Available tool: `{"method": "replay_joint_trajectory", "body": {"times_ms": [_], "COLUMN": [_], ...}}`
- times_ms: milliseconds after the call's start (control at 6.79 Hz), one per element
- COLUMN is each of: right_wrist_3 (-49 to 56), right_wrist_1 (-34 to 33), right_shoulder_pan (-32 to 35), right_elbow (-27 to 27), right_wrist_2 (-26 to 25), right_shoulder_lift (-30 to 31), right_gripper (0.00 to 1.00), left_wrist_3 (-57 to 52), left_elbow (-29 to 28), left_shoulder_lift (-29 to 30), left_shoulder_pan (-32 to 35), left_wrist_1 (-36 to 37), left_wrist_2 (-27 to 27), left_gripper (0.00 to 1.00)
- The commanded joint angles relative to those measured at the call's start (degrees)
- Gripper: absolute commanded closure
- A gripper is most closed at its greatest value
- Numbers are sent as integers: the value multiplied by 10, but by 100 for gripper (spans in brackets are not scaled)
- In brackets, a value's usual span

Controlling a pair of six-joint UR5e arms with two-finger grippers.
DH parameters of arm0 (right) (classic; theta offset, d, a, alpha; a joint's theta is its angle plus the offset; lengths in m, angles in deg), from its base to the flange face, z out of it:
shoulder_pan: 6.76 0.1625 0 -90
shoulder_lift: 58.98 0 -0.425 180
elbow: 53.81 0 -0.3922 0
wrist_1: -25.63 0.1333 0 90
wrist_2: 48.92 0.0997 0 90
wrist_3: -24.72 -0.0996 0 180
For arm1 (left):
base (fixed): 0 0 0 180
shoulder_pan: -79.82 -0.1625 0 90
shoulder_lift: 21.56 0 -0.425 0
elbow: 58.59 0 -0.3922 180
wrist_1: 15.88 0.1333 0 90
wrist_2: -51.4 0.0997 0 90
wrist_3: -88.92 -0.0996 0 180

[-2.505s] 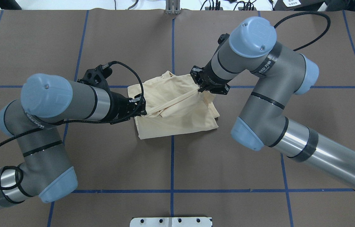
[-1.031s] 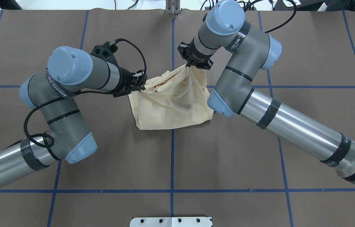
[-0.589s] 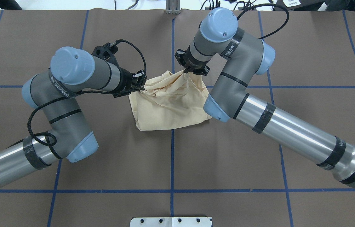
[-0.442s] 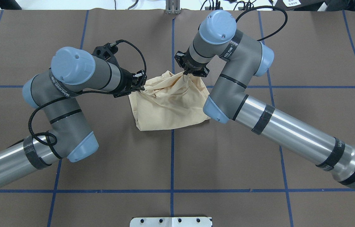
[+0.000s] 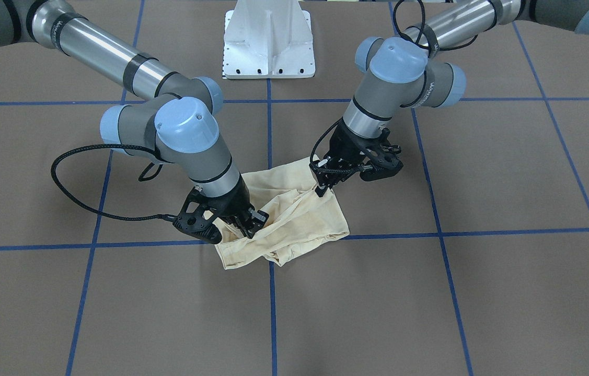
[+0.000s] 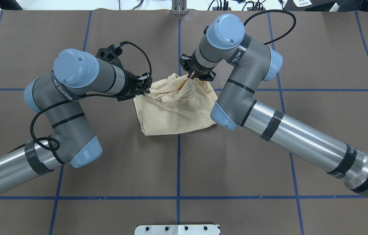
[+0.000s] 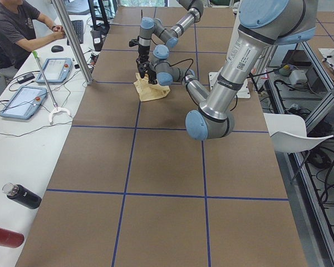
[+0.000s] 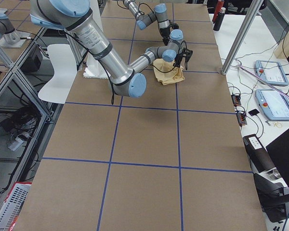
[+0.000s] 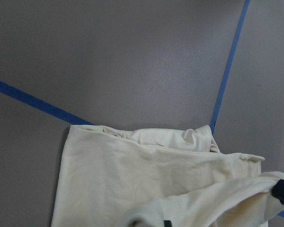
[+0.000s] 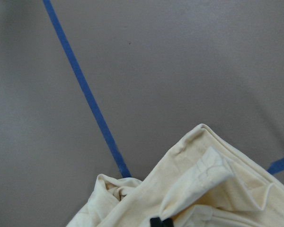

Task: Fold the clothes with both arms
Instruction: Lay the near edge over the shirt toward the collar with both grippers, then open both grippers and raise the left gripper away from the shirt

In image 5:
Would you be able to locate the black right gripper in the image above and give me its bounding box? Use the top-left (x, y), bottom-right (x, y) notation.
top-left (173, 178), bottom-right (270, 244)

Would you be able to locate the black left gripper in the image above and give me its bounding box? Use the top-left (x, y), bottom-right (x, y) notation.
top-left (311, 121), bottom-right (403, 197)

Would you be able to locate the cream long-sleeve graphic shirt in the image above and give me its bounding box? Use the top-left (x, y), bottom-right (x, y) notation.
top-left (215, 158), bottom-right (350, 271)

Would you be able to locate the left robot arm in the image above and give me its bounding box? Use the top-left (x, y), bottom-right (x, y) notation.
top-left (309, 1), bottom-right (589, 197)

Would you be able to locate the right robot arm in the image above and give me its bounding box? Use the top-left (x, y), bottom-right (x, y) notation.
top-left (0, 1), bottom-right (269, 244)

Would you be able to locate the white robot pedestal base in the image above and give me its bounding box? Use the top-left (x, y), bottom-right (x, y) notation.
top-left (222, 1), bottom-right (316, 79)

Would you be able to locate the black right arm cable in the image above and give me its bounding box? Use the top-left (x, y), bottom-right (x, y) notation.
top-left (51, 144), bottom-right (177, 222)

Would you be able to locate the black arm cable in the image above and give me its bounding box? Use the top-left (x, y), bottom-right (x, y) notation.
top-left (309, 0), bottom-right (480, 165)
top-left (51, 144), bottom-right (177, 222)

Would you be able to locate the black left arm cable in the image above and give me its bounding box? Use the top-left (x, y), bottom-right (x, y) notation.
top-left (309, 0), bottom-right (480, 165)

